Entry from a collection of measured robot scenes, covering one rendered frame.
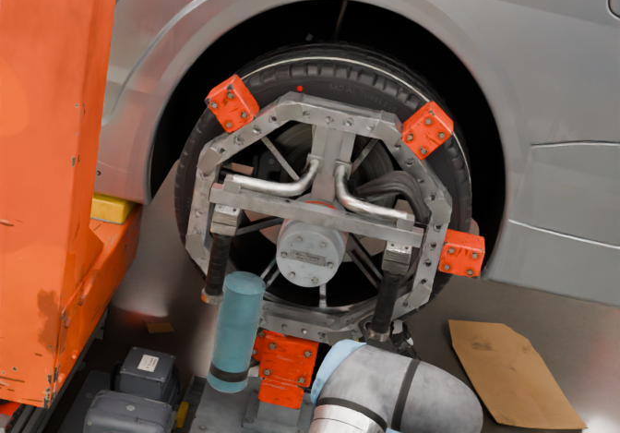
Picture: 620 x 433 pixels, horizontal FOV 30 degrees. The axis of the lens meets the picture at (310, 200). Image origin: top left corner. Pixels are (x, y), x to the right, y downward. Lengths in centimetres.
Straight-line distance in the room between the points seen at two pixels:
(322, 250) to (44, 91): 65
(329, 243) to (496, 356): 164
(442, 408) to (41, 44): 90
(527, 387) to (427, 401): 197
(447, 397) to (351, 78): 84
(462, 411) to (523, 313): 237
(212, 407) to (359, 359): 115
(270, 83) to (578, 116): 65
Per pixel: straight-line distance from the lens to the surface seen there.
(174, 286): 386
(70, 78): 204
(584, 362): 402
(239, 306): 242
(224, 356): 249
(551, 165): 255
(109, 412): 257
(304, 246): 232
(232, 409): 294
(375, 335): 230
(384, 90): 242
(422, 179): 244
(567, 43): 246
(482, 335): 394
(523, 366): 386
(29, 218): 216
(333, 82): 242
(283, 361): 261
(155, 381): 265
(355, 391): 180
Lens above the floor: 192
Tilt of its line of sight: 24 degrees down
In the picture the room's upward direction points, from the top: 12 degrees clockwise
